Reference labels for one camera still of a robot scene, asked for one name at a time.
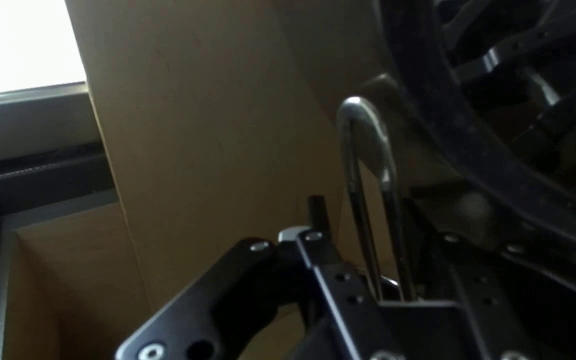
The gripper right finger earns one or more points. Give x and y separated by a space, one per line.
518 300

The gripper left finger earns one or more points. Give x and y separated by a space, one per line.
203 305

